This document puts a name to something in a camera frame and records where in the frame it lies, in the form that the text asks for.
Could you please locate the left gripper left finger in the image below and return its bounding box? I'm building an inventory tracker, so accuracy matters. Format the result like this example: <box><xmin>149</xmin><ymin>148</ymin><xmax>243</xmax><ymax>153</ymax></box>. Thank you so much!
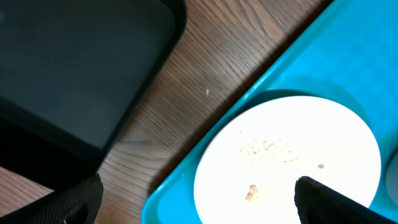
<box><xmin>1</xmin><ymin>174</ymin><xmax>104</xmax><ymax>224</ymax></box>

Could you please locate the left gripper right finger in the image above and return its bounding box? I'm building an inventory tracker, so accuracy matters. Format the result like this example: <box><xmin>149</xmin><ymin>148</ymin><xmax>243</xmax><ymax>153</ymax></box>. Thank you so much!
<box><xmin>294</xmin><ymin>176</ymin><xmax>397</xmax><ymax>224</ymax></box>

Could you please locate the large white plate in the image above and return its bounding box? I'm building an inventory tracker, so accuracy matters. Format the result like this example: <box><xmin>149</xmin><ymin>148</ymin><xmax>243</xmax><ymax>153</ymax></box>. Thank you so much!
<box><xmin>193</xmin><ymin>96</ymin><xmax>381</xmax><ymax>223</ymax></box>

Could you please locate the black tray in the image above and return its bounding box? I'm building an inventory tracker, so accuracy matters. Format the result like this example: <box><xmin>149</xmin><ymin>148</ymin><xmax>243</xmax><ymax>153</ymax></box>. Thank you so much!
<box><xmin>1</xmin><ymin>0</ymin><xmax>187</xmax><ymax>190</ymax></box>

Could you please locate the teal serving tray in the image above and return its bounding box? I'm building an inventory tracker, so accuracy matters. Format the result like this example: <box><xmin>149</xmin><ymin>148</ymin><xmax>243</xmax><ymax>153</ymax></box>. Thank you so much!
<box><xmin>141</xmin><ymin>1</ymin><xmax>397</xmax><ymax>223</ymax></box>

